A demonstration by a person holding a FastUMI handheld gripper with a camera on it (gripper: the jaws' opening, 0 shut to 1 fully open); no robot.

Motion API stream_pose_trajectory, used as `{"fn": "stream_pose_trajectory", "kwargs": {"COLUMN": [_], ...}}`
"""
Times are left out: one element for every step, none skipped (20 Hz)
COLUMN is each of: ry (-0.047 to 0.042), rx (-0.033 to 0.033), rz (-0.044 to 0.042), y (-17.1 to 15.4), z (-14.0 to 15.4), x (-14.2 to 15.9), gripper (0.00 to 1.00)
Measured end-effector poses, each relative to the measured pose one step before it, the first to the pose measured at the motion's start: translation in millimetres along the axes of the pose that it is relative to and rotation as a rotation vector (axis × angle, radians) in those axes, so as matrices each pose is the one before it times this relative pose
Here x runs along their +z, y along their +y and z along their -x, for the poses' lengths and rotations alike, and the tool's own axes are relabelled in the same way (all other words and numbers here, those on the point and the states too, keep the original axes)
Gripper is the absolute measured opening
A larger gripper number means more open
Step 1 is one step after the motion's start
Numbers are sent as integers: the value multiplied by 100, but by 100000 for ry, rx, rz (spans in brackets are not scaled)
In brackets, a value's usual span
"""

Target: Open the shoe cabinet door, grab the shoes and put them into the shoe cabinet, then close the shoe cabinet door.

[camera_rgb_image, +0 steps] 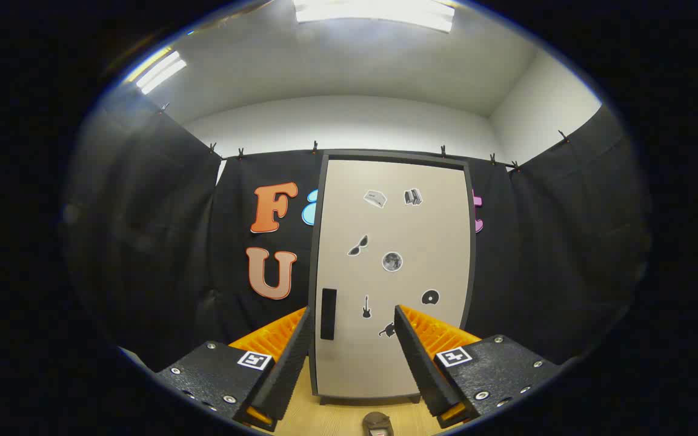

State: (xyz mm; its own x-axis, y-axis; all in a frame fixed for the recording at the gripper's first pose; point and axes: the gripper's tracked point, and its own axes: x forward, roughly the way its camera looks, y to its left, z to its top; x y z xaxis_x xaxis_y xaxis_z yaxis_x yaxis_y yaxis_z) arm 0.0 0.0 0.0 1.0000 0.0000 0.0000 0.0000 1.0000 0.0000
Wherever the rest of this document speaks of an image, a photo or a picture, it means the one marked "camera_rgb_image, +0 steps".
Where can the narrow ceiling light panel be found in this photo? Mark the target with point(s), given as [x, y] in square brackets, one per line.
[161, 71]

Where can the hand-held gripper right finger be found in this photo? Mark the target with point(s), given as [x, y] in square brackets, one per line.
[425, 369]

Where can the wide ceiling light panel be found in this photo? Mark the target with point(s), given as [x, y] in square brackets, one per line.
[373, 12]

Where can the dark grey shoe cabinet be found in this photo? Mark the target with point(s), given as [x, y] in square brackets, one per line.
[385, 154]

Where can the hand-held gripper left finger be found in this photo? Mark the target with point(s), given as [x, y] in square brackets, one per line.
[288, 369]

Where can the row of black cloth clips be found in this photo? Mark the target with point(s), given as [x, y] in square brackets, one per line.
[314, 147]

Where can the black backdrop cloth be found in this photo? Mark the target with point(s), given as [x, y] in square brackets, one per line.
[567, 254]

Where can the brown fuzzy shoe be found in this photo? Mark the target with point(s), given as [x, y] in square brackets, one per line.
[377, 421]

